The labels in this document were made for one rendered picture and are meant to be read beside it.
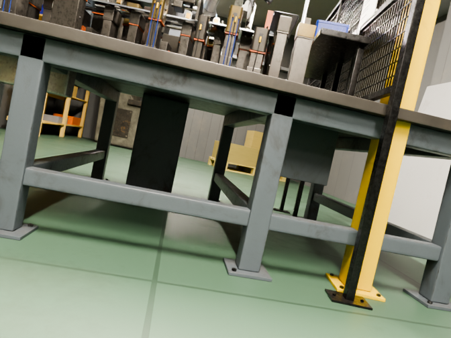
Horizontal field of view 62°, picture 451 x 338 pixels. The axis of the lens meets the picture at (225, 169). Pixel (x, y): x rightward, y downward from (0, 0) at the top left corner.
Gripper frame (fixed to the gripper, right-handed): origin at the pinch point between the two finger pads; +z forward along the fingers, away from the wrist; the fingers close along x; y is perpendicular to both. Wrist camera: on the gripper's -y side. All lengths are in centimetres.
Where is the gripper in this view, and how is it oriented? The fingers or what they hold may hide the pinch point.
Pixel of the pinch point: (248, 21)
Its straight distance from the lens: 199.0
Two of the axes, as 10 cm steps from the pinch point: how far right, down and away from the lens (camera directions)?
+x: -0.2, 0.7, -10.0
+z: -2.0, 9.8, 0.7
